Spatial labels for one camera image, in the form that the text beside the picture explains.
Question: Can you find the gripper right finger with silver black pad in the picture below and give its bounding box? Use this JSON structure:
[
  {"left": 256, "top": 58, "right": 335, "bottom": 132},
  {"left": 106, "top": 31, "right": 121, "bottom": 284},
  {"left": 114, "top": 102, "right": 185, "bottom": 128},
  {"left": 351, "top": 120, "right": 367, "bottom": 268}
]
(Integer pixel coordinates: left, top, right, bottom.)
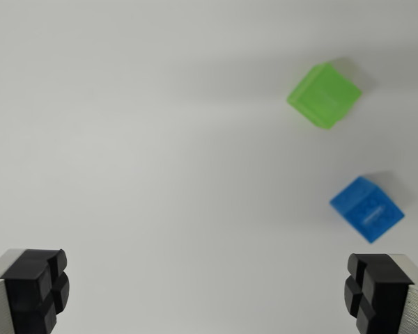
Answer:
[{"left": 343, "top": 253, "right": 418, "bottom": 334}]

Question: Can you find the gripper left finger with silver black pad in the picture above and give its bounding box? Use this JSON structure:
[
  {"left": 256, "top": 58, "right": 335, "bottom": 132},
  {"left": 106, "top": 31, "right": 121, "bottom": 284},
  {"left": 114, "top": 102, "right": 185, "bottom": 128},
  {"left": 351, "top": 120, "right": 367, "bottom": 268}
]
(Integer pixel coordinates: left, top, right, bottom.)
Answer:
[{"left": 0, "top": 248, "right": 71, "bottom": 334}]

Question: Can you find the blue embossed toy cube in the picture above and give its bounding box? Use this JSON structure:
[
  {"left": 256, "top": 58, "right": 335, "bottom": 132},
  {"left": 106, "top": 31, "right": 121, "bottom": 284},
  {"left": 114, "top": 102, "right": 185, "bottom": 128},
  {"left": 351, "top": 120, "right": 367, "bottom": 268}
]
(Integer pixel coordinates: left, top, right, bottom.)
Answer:
[{"left": 329, "top": 175, "right": 405, "bottom": 244}]

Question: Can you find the green translucent toy cube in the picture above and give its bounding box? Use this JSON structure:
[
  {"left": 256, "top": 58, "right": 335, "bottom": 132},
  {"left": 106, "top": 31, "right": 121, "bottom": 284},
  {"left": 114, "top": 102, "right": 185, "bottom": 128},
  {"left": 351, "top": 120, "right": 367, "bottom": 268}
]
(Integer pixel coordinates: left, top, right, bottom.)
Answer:
[{"left": 286, "top": 61, "right": 363, "bottom": 132}]

